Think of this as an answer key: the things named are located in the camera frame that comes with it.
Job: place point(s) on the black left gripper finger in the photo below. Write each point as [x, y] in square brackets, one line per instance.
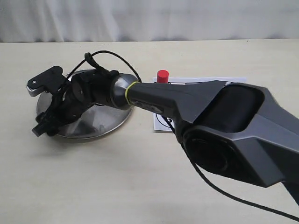
[41, 128]

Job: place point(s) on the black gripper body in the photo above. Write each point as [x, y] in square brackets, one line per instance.
[69, 103]

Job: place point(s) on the red cylinder game piece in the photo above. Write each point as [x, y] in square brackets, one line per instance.
[162, 76]

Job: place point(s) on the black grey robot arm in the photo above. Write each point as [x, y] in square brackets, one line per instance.
[235, 130]

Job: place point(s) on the round metal plate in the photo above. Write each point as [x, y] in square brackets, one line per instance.
[109, 111]

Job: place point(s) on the white curtain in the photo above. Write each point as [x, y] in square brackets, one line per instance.
[146, 20]

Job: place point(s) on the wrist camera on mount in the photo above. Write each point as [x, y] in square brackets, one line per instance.
[48, 81]

